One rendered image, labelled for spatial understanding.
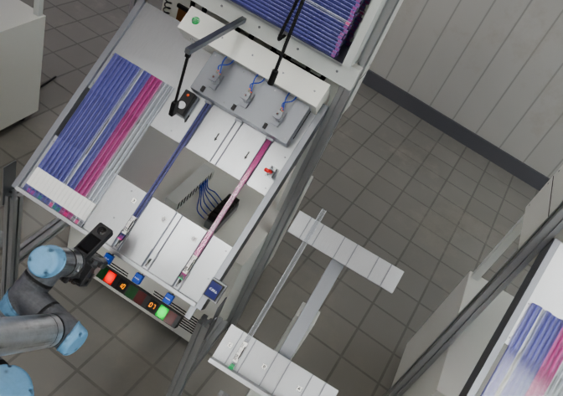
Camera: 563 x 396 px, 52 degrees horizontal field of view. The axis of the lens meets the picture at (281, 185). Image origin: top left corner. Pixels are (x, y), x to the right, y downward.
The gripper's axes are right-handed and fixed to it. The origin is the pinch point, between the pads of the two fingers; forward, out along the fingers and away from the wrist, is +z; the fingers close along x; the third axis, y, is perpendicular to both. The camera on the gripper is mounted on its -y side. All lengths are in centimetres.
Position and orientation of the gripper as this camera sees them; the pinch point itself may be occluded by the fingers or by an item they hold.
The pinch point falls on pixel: (102, 258)
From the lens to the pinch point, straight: 177.3
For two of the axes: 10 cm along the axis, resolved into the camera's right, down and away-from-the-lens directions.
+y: -5.3, 8.4, -1.0
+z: 0.6, 1.6, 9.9
